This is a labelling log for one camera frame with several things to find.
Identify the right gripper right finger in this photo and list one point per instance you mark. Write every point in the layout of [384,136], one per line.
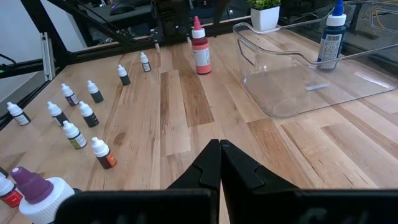
[264,205]

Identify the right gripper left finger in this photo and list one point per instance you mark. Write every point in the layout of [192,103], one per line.
[186,205]

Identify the small orange label dropper bottle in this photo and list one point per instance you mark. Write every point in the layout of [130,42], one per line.
[107,160]

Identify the small green label dropper bottle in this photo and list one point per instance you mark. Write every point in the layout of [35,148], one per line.
[79,141]

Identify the small dark dropper bottle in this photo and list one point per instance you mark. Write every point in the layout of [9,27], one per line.
[22,119]
[146,66]
[97,97]
[91,120]
[125,80]

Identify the pink food coloring bottle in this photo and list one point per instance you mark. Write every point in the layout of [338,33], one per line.
[201,56]

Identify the small grape purple dropper bottle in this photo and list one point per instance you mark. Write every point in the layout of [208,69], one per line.
[72,99]

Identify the blue food coloring bottle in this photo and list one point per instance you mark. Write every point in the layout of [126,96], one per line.
[332,34]

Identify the purple tipped food coloring bottle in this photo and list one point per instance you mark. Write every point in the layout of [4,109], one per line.
[40,202]

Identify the clear plastic bin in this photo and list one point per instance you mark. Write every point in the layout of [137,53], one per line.
[280,93]

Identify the small red label dropper bottle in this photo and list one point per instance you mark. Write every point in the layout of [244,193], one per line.
[12,197]

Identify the small green plant white pot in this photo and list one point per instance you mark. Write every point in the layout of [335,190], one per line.
[264,12]

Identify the silver aluminium extrusion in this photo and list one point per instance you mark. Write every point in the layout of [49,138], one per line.
[46,56]

